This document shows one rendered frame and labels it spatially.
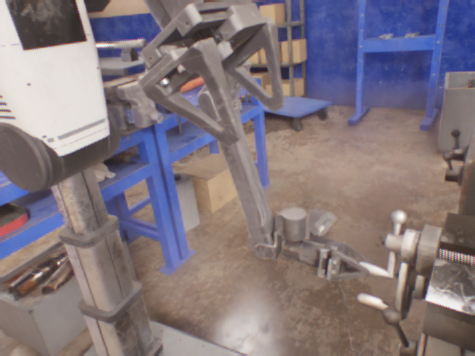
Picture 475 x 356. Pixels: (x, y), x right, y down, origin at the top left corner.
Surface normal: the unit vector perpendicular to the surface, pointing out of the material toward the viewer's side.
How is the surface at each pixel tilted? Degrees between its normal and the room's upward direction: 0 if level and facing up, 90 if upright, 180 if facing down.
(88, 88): 90
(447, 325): 90
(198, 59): 108
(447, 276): 0
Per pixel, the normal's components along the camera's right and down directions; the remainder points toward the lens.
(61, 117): 0.90, 0.10
